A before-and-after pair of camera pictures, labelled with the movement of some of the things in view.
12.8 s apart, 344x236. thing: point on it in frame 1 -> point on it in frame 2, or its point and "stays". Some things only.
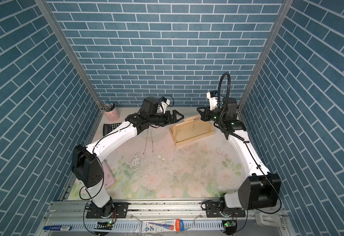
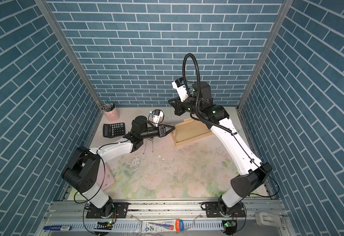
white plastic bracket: [269, 220] stays
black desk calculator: [107, 128] stays
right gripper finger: [205, 112] -> [173, 102]
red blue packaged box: [163, 225] stays
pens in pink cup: [107, 107] stays
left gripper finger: [174, 117] -> [172, 128]
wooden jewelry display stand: [192, 130] stays
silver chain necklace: [144, 151] stays
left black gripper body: [159, 119] -> [151, 132]
